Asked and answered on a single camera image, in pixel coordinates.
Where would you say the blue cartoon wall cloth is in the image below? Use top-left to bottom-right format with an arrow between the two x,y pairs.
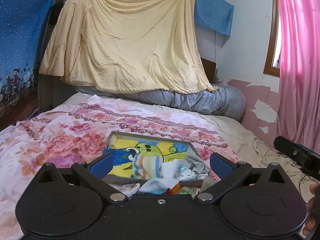
1,0 -> 54,129

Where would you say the floral pink bedspread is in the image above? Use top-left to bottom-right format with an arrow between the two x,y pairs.
1,93 -> 312,239

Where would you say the black cable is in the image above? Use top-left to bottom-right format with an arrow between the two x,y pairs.
298,173 -> 317,193

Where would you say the pink curtain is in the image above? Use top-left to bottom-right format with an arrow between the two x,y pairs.
277,0 -> 319,153

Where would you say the wooden window frame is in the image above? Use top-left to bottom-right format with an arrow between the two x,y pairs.
263,0 -> 281,77

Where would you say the white soft cloth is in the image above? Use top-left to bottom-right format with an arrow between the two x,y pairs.
161,159 -> 180,179

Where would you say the dark wooden headboard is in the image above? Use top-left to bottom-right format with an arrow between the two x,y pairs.
201,58 -> 216,83

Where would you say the light blue patterned cloth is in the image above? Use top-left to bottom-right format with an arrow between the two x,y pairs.
139,178 -> 180,194

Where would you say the person's right hand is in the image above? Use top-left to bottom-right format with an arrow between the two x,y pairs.
302,184 -> 319,236

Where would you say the grey cloth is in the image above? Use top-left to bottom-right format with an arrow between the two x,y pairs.
183,154 -> 210,175

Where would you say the grey duvet roll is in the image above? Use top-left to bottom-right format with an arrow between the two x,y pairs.
74,83 -> 246,121

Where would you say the blue hanging cloth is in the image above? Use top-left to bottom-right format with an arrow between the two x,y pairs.
194,0 -> 234,36

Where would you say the yellow blanket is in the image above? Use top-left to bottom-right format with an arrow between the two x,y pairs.
40,0 -> 216,94

